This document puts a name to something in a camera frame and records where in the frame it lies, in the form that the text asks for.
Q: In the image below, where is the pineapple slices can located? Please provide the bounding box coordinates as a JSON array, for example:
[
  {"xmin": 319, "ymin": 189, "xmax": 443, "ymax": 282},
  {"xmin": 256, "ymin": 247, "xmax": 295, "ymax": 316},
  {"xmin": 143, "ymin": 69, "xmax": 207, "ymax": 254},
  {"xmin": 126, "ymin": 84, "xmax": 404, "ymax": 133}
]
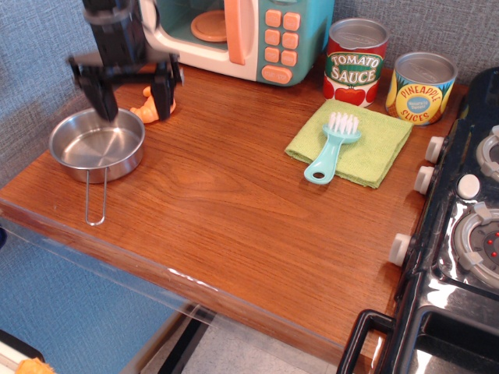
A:
[{"xmin": 385, "ymin": 51, "xmax": 458, "ymax": 125}]

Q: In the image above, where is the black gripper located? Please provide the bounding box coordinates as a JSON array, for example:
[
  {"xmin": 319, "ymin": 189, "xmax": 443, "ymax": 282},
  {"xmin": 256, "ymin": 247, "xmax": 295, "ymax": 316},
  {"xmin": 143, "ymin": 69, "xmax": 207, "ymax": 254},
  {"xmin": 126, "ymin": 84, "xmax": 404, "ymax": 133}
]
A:
[{"xmin": 68, "ymin": 15, "xmax": 184, "ymax": 122}]

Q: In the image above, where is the teal dish brush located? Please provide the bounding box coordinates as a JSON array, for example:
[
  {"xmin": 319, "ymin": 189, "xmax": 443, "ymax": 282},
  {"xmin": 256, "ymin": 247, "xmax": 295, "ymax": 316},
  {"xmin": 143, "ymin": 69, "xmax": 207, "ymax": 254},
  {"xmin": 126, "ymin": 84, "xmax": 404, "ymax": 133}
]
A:
[{"xmin": 304, "ymin": 112, "xmax": 361, "ymax": 185}]

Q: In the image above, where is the tomato sauce can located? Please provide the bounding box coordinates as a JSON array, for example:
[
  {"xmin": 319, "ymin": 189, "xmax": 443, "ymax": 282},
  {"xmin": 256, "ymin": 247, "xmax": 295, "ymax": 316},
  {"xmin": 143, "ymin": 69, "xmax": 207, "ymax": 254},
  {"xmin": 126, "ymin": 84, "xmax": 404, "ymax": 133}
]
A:
[{"xmin": 323, "ymin": 18, "xmax": 389, "ymax": 108}]

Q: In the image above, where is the teal toy microwave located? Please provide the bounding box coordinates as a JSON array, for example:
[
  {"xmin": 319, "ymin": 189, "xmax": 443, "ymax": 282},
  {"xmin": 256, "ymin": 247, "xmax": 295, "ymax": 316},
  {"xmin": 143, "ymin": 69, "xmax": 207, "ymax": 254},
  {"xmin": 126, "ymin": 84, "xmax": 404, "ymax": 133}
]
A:
[{"xmin": 139, "ymin": 0, "xmax": 334, "ymax": 86}]

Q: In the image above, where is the orange object bottom left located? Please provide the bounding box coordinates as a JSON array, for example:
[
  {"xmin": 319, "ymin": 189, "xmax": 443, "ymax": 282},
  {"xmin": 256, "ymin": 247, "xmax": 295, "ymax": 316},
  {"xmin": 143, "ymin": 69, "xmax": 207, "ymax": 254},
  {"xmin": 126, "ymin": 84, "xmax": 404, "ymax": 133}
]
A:
[{"xmin": 15, "ymin": 358, "xmax": 55, "ymax": 374}]

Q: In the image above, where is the clear acrylic barrier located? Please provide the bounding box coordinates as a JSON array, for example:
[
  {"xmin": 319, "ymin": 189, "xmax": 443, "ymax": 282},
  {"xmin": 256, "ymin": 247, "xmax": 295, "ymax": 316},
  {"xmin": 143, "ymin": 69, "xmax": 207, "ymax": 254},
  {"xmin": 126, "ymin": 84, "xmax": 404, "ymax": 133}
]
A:
[{"xmin": 1, "ymin": 204, "xmax": 369, "ymax": 373}]

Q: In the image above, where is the green folded cloth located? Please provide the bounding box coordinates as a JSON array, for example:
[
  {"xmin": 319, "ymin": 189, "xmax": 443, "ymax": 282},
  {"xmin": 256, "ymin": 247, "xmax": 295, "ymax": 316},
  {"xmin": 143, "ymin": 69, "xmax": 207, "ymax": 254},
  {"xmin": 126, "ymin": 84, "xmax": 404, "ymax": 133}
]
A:
[{"xmin": 285, "ymin": 100, "xmax": 412, "ymax": 189}]

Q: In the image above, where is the black toy stove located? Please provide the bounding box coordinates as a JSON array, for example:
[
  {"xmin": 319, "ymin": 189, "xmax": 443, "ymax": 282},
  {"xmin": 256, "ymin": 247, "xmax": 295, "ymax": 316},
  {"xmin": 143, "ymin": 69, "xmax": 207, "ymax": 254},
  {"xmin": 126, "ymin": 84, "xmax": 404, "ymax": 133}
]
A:
[{"xmin": 338, "ymin": 68, "xmax": 498, "ymax": 373}]

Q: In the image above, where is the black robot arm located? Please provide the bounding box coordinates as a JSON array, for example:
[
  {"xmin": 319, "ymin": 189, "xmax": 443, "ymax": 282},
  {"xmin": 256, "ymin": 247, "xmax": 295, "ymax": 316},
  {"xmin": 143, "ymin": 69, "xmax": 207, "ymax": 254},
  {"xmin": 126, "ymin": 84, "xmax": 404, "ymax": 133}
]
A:
[{"xmin": 68, "ymin": 1, "xmax": 183, "ymax": 122}]

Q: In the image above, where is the small steel pot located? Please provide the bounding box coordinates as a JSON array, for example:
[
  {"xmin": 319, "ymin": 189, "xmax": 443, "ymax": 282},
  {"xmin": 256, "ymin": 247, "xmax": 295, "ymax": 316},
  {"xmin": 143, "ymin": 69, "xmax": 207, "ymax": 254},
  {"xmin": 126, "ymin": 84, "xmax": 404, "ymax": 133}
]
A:
[{"xmin": 48, "ymin": 108, "xmax": 146, "ymax": 226}]

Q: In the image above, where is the orange toy croissant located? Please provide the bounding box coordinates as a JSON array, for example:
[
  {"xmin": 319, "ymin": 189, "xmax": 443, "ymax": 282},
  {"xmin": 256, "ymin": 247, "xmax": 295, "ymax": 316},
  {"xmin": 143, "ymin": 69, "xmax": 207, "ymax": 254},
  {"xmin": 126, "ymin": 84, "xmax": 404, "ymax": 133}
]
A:
[{"xmin": 129, "ymin": 86, "xmax": 160, "ymax": 124}]

